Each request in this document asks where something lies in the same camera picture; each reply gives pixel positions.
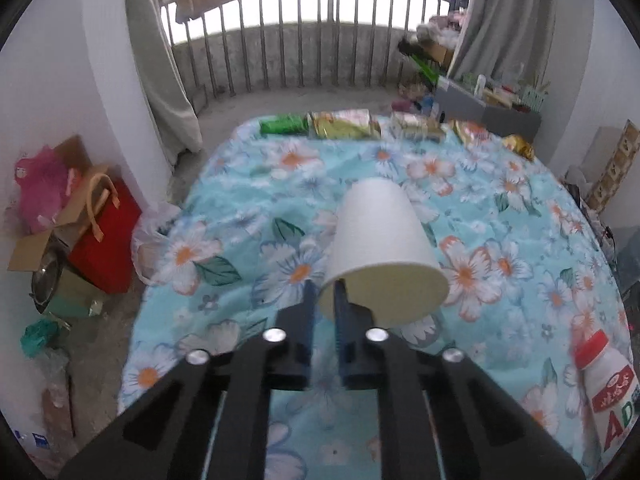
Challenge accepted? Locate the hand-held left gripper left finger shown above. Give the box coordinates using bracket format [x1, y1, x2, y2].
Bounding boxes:
[57, 281, 318, 480]

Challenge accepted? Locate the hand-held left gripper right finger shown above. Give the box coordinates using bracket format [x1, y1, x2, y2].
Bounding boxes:
[332, 280, 587, 480]

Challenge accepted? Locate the white paper cup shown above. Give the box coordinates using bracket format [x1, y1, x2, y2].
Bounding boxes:
[318, 178, 450, 327]

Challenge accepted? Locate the blue floral blanket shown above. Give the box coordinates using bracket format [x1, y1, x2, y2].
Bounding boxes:
[117, 112, 636, 480]

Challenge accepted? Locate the white plastic bag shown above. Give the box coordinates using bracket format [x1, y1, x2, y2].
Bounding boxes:
[131, 202, 183, 286]

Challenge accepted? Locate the green snack packet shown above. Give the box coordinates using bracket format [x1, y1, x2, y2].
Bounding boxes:
[259, 115, 307, 136]

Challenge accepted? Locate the yellow-green snack packet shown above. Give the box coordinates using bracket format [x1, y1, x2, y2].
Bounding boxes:
[307, 109, 383, 141]

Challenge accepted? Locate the red gift bag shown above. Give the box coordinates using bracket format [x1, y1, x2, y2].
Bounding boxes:
[67, 172, 143, 295]

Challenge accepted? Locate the gold foil snack packet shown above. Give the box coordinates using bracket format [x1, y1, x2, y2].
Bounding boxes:
[390, 111, 447, 142]

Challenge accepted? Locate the green cardboard box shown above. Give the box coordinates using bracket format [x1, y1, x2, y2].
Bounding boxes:
[47, 270, 108, 318]

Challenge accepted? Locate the orange snack packet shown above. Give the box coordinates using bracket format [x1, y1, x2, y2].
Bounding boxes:
[450, 120, 493, 147]

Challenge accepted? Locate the metal pot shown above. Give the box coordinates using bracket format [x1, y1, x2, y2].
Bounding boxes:
[31, 255, 65, 313]

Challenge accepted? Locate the teal plastic bag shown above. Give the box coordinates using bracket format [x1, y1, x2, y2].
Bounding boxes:
[20, 317, 71, 358]

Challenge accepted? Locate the white red-capped drink bottle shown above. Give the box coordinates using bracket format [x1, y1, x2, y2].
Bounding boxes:
[574, 330, 640, 453]

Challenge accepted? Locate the grey cabinet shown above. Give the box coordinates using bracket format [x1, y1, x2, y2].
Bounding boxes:
[432, 76, 542, 143]

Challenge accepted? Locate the grey curtain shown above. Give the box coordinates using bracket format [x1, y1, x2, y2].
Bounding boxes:
[447, 0, 556, 93]
[122, 0, 203, 166]

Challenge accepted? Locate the metal balcony railing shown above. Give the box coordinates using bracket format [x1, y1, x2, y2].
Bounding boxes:
[160, 0, 451, 101]

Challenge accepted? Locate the brown cardboard box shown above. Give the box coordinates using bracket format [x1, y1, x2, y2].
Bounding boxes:
[7, 135, 108, 273]

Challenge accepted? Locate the pink plastic bag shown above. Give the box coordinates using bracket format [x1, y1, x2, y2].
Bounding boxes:
[14, 146, 83, 233]

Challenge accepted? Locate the green patterned box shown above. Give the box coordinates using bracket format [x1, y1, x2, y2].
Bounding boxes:
[517, 82, 546, 111]

